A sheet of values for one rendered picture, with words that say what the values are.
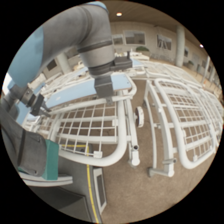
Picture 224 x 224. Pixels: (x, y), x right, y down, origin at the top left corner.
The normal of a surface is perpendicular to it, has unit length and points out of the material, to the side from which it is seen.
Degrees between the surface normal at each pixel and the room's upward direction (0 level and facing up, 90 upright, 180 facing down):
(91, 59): 101
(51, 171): 90
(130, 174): 0
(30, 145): 70
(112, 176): 0
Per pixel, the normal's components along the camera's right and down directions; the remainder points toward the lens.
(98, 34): 0.44, 0.76
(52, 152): 0.98, -0.18
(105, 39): 0.73, 0.55
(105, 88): 0.12, 0.87
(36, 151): 0.83, -0.51
